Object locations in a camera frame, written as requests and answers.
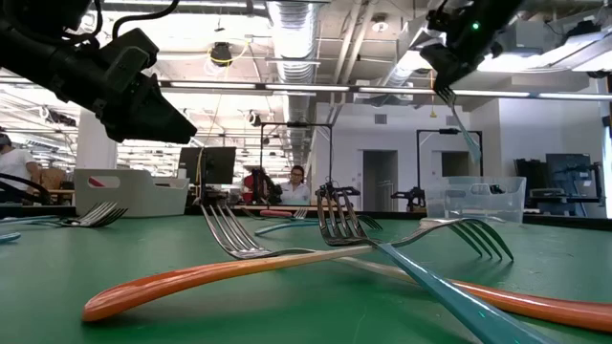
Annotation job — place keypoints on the brown cardboard box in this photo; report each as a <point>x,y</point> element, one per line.
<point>52,179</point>

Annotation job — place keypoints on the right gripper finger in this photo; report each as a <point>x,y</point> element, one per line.
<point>447,83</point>

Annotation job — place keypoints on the dark blue machine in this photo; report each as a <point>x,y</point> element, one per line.
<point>566,177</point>

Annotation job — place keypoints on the wooden workstation table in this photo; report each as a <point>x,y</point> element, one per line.
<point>272,207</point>

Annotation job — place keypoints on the black gantry frame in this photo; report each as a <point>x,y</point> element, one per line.
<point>296,124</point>
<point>449,130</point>

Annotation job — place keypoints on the person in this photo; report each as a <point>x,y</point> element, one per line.
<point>16,165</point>
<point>295,191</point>

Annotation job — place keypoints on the clear plastic bin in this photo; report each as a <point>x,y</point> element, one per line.
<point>478,205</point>

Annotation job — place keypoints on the silver ventilation duct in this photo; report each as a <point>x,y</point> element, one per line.
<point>406,67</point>
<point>292,38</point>

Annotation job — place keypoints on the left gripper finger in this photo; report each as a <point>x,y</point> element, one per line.
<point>162,124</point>

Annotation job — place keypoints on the white opaque plastic bin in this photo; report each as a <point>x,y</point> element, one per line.
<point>143,196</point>

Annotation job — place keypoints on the white building column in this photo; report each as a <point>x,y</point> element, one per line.
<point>95,155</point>

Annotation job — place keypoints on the green table mat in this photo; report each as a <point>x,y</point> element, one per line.
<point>143,248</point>

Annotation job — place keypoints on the grey doorway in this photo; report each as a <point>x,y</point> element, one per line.
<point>380,181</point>

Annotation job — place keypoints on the black aluminium frame rail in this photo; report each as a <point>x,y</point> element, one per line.
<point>574,221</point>

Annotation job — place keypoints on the long ceiling light strip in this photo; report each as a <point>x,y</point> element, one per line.
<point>306,88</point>

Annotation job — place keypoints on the black computer monitor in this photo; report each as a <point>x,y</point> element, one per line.
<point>217,165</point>

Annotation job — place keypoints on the black ceiling dome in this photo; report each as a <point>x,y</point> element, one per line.
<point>221,52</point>

